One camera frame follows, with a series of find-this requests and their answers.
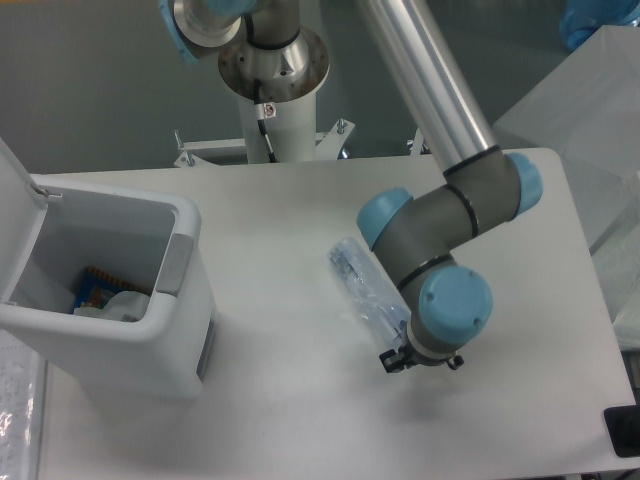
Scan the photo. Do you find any white plastic wrapper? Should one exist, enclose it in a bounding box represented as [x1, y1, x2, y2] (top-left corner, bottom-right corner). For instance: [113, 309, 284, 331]
[73, 291, 150, 323]

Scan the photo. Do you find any translucent plastic box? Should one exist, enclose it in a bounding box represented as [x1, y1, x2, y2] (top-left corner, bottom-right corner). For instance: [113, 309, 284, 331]
[494, 26, 639, 326]

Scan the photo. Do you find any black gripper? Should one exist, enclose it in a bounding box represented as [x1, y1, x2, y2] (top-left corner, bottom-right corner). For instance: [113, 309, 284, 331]
[379, 343, 464, 373]

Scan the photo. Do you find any blue orange snack packet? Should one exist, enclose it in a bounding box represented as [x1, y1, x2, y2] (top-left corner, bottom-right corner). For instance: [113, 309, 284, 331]
[73, 266, 148, 308]

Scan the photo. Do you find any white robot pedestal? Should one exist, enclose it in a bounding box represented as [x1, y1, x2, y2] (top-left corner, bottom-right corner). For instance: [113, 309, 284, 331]
[235, 80, 324, 143]

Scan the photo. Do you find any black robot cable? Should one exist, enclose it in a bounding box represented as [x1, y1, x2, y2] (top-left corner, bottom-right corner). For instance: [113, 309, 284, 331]
[252, 78, 279, 164]

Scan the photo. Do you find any black device at edge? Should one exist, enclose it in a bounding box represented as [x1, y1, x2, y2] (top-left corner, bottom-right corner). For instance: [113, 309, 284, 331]
[604, 405, 639, 458]

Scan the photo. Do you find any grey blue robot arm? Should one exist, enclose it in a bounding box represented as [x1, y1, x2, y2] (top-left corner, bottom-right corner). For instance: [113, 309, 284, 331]
[159, 1, 543, 373]

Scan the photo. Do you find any white trash can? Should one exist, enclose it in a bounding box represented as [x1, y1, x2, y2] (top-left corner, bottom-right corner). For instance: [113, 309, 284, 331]
[1, 147, 215, 398]

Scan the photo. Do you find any crushed clear plastic bottle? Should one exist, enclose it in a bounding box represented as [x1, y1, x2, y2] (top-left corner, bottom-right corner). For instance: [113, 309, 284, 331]
[327, 237, 411, 350]

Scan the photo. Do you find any white pedestal foot bracket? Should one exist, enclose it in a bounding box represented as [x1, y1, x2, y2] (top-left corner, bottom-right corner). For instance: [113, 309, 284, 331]
[173, 118, 356, 168]

